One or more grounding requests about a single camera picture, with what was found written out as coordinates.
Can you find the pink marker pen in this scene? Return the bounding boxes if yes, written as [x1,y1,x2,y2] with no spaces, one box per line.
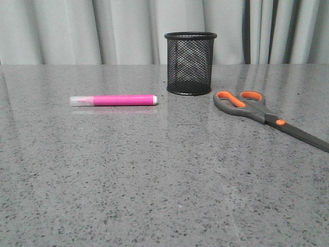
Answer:
[70,95,158,107]

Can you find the grey orange scissors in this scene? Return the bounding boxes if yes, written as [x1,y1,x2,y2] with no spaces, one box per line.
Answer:
[213,91,328,152]

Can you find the black mesh pen holder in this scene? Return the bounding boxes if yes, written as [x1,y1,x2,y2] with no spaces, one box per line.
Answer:
[164,31,217,96]

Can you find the grey curtain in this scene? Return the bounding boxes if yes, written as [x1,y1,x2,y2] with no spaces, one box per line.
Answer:
[1,1,328,65]

